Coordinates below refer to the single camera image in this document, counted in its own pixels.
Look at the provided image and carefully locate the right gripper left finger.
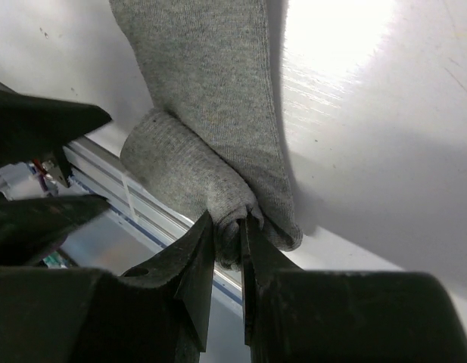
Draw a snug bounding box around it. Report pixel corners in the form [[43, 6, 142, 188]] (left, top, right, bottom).
[[0, 213, 214, 362]]

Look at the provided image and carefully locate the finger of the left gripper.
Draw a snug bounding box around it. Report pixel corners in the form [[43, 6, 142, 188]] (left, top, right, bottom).
[[0, 193, 111, 266]]

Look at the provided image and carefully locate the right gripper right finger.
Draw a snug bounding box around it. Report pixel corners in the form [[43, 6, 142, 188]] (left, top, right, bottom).
[[240, 217, 467, 362]]

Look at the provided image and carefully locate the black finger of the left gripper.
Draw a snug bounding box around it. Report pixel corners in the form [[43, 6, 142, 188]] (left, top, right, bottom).
[[0, 82, 111, 168]]

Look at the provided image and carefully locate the grey sock with black stripes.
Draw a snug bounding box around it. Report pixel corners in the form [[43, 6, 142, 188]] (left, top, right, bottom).
[[111, 1, 303, 268]]

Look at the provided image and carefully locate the aluminium frame rail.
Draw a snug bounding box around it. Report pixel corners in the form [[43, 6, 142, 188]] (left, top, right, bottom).
[[0, 135, 245, 303]]

